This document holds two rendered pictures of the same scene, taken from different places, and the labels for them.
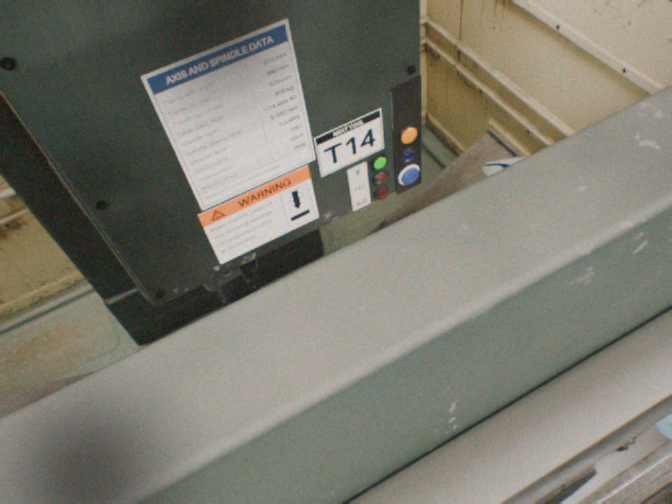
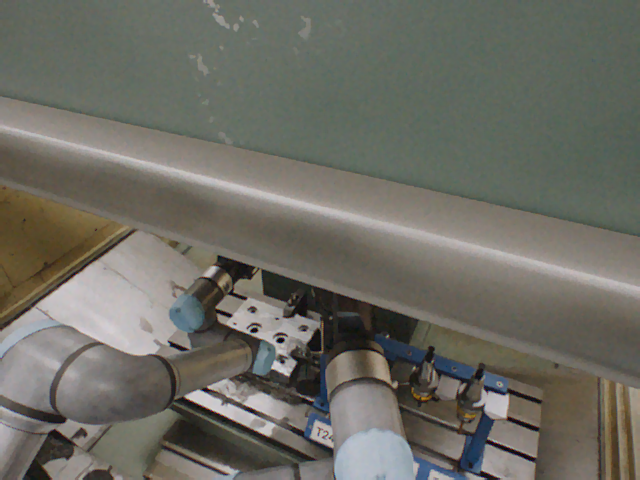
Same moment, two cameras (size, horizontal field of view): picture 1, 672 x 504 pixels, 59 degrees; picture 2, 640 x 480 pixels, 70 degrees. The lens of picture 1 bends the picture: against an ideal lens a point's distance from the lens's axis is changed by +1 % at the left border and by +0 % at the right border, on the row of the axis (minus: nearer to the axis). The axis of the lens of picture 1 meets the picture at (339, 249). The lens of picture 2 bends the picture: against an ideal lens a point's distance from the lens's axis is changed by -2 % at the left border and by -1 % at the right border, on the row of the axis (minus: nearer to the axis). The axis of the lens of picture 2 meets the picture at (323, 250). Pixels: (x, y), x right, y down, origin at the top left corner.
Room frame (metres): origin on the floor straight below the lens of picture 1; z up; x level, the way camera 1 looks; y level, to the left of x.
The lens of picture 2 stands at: (0.12, -0.59, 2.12)
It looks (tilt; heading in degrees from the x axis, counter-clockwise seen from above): 38 degrees down; 45
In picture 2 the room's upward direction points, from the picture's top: straight up
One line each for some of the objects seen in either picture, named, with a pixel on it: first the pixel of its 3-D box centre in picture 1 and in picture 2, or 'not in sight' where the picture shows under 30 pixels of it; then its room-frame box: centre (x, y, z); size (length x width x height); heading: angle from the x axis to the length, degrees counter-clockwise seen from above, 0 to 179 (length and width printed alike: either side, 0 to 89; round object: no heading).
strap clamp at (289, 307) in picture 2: not in sight; (294, 308); (0.86, 0.29, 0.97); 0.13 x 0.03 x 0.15; 20
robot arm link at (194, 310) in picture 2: not in sight; (196, 305); (0.44, 0.13, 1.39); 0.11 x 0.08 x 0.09; 20
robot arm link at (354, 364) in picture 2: not in sight; (361, 380); (0.38, -0.39, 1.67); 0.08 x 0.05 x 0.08; 140
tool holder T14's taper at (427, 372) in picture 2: not in sight; (427, 368); (0.76, -0.29, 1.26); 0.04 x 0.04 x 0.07
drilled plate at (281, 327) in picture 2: not in sight; (267, 337); (0.71, 0.25, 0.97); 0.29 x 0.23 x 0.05; 110
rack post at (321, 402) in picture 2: not in sight; (327, 366); (0.72, -0.01, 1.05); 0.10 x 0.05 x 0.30; 20
